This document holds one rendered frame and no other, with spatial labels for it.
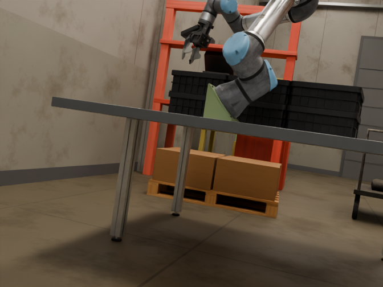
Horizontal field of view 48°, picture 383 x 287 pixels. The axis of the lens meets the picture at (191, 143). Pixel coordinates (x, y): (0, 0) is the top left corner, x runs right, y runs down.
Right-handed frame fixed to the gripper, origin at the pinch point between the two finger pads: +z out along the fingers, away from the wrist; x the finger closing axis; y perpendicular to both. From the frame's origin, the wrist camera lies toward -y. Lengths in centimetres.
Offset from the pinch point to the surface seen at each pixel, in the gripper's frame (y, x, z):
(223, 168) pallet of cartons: -74, 151, 47
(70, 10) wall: -206, 28, -25
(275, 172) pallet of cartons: -39, 173, 32
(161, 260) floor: 28, 15, 95
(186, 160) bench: -53, 83, 51
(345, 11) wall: -439, 766, -411
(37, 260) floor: 10, -38, 110
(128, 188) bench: -8, 7, 73
